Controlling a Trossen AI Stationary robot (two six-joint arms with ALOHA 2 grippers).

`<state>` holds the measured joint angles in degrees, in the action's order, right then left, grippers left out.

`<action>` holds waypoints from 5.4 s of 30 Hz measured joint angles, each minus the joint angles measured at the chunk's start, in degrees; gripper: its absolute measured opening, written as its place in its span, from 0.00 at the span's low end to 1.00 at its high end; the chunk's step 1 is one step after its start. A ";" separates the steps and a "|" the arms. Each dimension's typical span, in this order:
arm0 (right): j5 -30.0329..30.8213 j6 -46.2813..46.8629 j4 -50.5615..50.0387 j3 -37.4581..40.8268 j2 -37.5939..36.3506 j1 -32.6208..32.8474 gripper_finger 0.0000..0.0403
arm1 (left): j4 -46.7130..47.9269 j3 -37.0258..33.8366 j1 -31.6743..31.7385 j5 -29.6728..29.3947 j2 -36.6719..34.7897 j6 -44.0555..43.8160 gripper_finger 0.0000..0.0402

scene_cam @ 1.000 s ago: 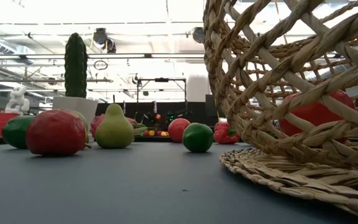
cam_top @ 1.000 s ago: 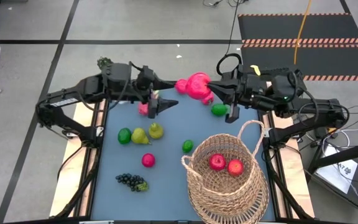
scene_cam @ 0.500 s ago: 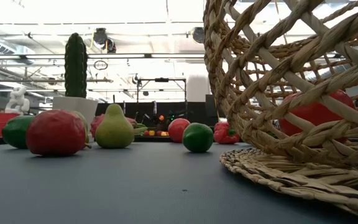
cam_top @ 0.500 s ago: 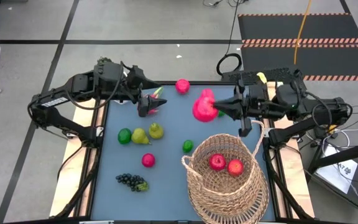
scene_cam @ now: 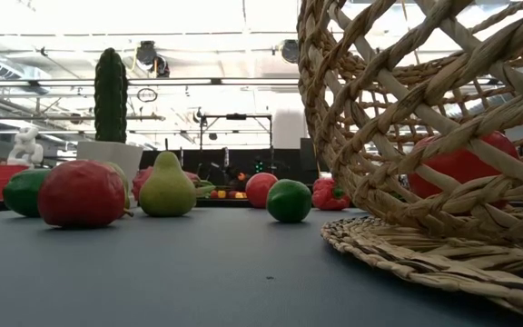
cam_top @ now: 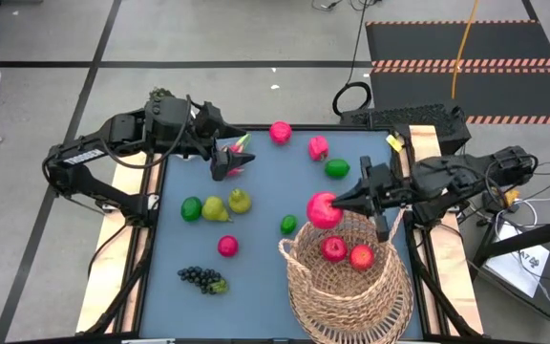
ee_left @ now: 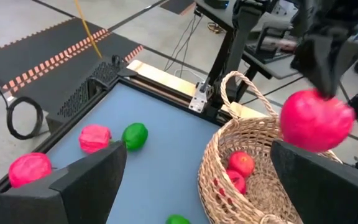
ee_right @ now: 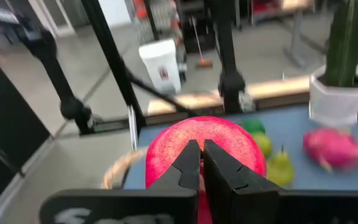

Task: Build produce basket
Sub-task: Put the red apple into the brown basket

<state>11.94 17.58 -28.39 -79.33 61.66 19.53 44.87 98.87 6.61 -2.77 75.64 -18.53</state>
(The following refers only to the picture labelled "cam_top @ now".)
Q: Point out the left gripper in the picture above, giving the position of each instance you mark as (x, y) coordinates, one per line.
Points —
(170, 124)

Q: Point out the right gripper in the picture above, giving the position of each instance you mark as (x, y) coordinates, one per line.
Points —
(392, 188)

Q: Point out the pink dragon fruit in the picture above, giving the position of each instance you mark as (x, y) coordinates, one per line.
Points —
(242, 142)

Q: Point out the pink round pomegranate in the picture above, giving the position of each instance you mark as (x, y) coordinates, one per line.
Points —
(323, 212)
(227, 246)
(280, 132)

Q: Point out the red apple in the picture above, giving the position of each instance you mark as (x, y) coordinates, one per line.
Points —
(334, 249)

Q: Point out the red-orange apple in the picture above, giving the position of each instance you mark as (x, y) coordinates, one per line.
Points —
(362, 258)

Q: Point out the yellow-green pear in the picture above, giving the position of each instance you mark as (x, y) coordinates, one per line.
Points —
(214, 210)
(239, 201)

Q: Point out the green lime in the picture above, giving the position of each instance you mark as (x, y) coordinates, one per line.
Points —
(337, 168)
(191, 209)
(289, 224)

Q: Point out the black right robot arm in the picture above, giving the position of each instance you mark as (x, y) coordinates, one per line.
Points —
(447, 179)

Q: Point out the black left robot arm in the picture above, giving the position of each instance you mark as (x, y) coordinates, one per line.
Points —
(117, 131)

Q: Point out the woven wicker basket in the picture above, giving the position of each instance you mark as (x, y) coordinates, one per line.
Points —
(351, 306)

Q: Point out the yellow tag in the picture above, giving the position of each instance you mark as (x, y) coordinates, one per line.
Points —
(394, 143)

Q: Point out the pink-red bell pepper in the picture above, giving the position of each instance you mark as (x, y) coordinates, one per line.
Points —
(318, 148)

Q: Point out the green cactus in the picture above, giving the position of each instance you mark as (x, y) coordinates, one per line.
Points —
(160, 93)

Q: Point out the black perforated computer case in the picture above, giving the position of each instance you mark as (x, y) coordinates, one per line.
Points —
(413, 117)

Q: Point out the wooden table side board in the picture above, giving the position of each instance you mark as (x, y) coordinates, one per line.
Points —
(108, 258)
(454, 267)

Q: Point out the dark grape bunch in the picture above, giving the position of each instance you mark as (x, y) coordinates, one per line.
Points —
(201, 278)

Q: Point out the black mat with orange stripes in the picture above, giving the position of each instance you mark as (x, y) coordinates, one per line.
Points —
(494, 91)

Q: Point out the white paper sheet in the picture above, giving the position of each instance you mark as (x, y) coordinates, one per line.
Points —
(518, 277)

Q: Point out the silver metal corner bracket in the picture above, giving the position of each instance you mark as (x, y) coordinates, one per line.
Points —
(154, 201)

